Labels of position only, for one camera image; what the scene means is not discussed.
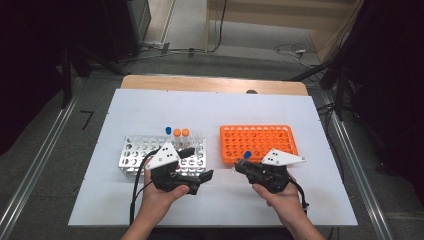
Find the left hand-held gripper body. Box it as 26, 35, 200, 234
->
145, 142, 202, 196

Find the black metal stand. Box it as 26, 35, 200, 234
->
59, 42, 128, 110
286, 56, 355, 122

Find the white board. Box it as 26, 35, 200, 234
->
68, 88, 358, 228

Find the grey power strip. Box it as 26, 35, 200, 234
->
142, 41, 172, 56

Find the orange plastic test tube rack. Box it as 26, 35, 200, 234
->
219, 124, 299, 166

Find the metal floor rail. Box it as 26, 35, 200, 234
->
319, 89, 395, 240
0, 78, 84, 240

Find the person's right hand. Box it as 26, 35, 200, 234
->
252, 173, 303, 228

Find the person's left hand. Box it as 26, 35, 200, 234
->
141, 163, 191, 225

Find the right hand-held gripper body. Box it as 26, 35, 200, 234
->
244, 148, 307, 195

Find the silver metal test tube rack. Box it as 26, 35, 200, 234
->
118, 134, 208, 178

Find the black cabinet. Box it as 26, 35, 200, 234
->
101, 0, 153, 63

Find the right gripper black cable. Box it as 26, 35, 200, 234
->
288, 176, 311, 212

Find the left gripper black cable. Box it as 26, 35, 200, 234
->
128, 149, 162, 226

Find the wooden table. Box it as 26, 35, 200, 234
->
119, 74, 309, 97

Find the black floor cable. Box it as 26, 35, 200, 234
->
206, 0, 229, 54

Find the white floor cable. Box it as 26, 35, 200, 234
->
273, 42, 322, 70

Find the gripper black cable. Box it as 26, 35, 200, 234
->
288, 176, 311, 212
128, 149, 162, 226

